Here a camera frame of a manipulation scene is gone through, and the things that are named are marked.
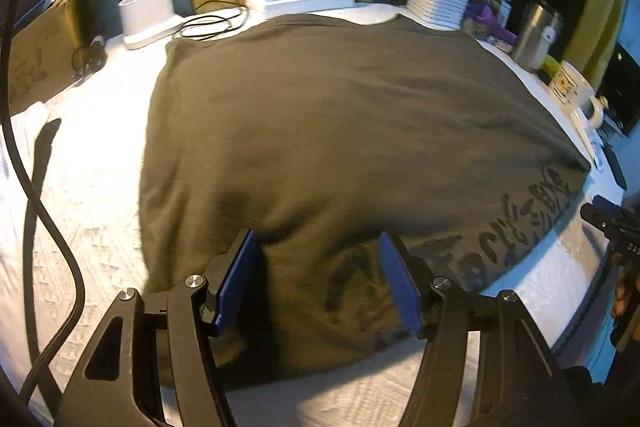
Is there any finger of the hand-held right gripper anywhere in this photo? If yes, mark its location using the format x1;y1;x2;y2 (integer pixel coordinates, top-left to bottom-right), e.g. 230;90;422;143
580;195;628;235

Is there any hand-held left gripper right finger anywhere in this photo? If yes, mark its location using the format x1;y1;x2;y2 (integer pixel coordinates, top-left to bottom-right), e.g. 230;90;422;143
377;231;586;427

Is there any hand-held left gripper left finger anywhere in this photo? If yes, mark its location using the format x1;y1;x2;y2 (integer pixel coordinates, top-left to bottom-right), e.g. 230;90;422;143
52;228;258;427

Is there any olive green printed t-shirt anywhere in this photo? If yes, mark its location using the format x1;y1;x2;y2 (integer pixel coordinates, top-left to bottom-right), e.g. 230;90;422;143
137;12;593;390

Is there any person's right hand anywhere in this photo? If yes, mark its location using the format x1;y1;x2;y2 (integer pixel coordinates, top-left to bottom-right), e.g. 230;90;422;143
611;264;640;320

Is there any white cream tube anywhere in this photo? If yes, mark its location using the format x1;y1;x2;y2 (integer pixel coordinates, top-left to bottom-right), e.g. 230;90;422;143
570;107;606;170

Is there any white printed mug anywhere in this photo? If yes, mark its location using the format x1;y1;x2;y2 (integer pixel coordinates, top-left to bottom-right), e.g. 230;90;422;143
547;59;606;128

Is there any black monitor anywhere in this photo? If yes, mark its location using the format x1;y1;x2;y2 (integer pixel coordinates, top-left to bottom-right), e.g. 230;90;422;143
600;41;640;138

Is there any stainless steel tumbler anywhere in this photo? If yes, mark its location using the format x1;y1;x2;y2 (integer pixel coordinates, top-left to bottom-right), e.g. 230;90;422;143
511;0;563;72

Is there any purple object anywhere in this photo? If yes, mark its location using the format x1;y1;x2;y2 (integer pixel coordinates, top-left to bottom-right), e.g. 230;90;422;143
467;2;518;48

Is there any glass jar with white lid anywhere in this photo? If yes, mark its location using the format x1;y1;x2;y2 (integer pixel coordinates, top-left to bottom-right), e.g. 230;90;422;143
486;0;513;30

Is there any white cloth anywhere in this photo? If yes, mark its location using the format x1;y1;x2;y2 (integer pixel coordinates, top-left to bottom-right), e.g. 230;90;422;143
0;102;51;188

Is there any white power strip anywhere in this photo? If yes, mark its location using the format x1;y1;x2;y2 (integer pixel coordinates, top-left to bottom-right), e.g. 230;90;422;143
245;0;357;15

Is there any brown cardboard box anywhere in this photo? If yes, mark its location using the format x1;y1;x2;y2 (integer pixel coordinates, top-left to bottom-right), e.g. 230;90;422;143
7;0;86;115

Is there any black braided cable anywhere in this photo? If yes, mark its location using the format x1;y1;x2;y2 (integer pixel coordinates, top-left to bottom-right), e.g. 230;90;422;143
0;0;86;403

